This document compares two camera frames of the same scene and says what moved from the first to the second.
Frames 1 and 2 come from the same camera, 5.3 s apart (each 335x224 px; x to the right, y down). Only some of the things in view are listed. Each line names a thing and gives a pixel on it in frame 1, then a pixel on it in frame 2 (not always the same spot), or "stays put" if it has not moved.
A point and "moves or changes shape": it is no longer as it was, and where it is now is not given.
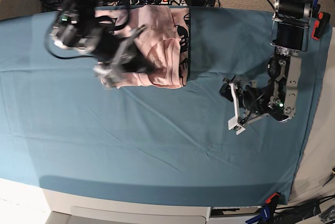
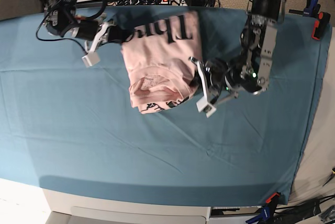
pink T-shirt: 164,45 moves or changes shape
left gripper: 113,51 -> 101,32
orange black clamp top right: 321,25 stays put
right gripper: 254,104 -> 216,70
